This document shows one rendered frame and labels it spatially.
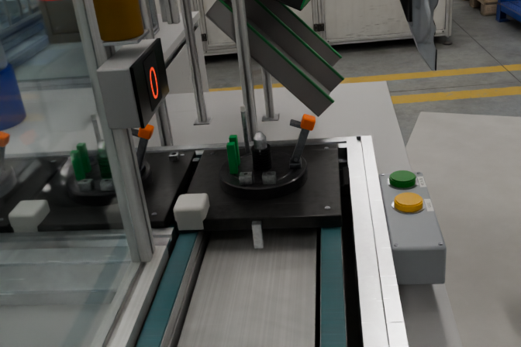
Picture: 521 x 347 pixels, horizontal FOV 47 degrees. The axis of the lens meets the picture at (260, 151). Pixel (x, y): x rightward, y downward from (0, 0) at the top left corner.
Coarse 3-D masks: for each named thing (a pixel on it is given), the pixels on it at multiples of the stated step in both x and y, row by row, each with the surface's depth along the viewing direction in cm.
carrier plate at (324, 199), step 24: (336, 144) 105; (216, 168) 101; (312, 168) 98; (336, 168) 97; (192, 192) 95; (216, 192) 94; (312, 192) 91; (336, 192) 90; (216, 216) 87; (240, 216) 87; (264, 216) 86; (288, 216) 85; (312, 216) 85; (336, 216) 84
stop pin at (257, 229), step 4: (252, 224) 85; (256, 224) 85; (260, 224) 85; (252, 228) 85; (256, 228) 85; (260, 228) 85; (252, 232) 86; (256, 232) 85; (260, 232) 85; (256, 236) 86; (260, 236) 86; (256, 240) 86; (260, 240) 86; (256, 244) 86; (260, 244) 86; (256, 248) 87
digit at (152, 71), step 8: (152, 56) 71; (144, 64) 68; (152, 64) 71; (152, 72) 71; (152, 80) 70; (152, 88) 70; (160, 88) 74; (152, 96) 70; (160, 96) 74; (152, 104) 70
